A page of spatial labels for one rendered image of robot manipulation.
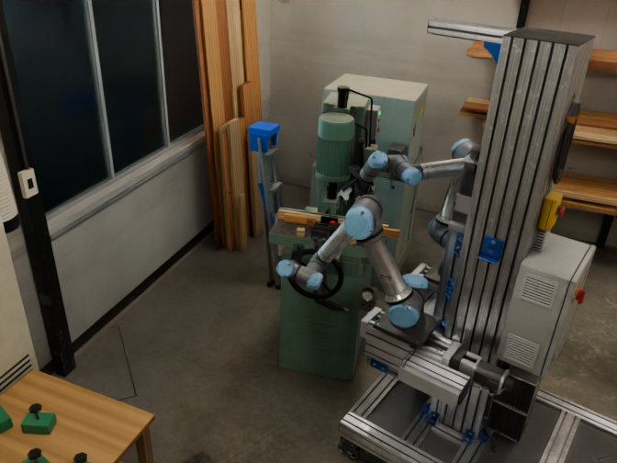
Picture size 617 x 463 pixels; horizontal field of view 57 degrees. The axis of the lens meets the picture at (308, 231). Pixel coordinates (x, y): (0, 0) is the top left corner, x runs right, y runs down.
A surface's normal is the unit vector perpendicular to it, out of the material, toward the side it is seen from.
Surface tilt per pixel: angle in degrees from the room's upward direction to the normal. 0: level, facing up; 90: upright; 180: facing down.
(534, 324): 90
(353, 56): 90
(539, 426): 0
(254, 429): 0
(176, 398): 0
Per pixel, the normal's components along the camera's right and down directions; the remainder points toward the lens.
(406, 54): -0.35, 0.44
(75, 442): 0.04, -0.87
